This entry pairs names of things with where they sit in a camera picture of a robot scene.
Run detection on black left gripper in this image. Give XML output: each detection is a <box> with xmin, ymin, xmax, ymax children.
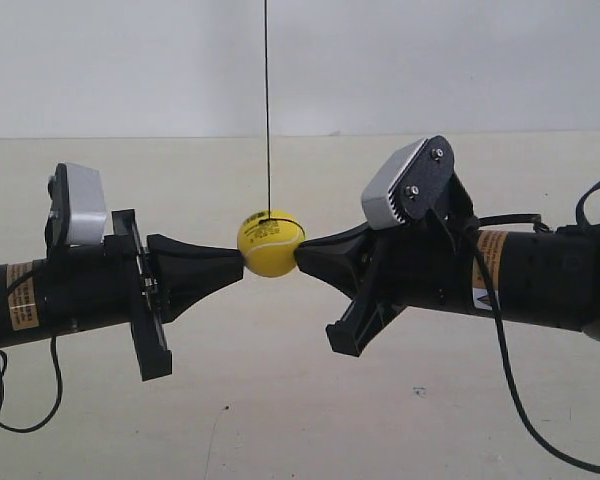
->
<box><xmin>105</xmin><ymin>209</ymin><xmax>244</xmax><ymax>381</ymax></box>

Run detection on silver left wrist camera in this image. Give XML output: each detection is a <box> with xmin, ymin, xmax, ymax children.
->
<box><xmin>45</xmin><ymin>162</ymin><xmax>107</xmax><ymax>250</ymax></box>

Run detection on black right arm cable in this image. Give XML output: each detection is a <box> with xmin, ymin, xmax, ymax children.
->
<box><xmin>462</xmin><ymin>172</ymin><xmax>600</xmax><ymax>475</ymax></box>

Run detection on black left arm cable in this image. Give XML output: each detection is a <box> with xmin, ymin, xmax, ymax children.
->
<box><xmin>0</xmin><ymin>254</ymin><xmax>64</xmax><ymax>433</ymax></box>

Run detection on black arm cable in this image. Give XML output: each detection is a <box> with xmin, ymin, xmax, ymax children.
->
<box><xmin>462</xmin><ymin>172</ymin><xmax>600</xmax><ymax>475</ymax></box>
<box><xmin>0</xmin><ymin>254</ymin><xmax>64</xmax><ymax>433</ymax></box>

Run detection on yellow tennis ball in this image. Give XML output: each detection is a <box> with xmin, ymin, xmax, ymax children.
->
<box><xmin>237</xmin><ymin>209</ymin><xmax>306</xmax><ymax>278</ymax></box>

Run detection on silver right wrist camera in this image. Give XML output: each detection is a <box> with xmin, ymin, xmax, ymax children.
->
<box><xmin>360</xmin><ymin>135</ymin><xmax>455</xmax><ymax>231</ymax></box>

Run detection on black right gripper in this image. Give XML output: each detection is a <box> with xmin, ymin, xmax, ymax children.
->
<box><xmin>294</xmin><ymin>174</ymin><xmax>477</xmax><ymax>357</ymax></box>

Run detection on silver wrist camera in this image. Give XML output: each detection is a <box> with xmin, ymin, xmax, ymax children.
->
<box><xmin>45</xmin><ymin>162</ymin><xmax>107</xmax><ymax>250</ymax></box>
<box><xmin>360</xmin><ymin>135</ymin><xmax>455</xmax><ymax>231</ymax></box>

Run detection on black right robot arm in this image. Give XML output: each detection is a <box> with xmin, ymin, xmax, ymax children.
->
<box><xmin>295</xmin><ymin>177</ymin><xmax>600</xmax><ymax>356</ymax></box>

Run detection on black hanging string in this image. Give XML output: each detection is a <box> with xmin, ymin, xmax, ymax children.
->
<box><xmin>257</xmin><ymin>0</ymin><xmax>305</xmax><ymax>235</ymax></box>

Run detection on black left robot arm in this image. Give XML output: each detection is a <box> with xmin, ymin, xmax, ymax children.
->
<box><xmin>0</xmin><ymin>209</ymin><xmax>244</xmax><ymax>381</ymax></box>

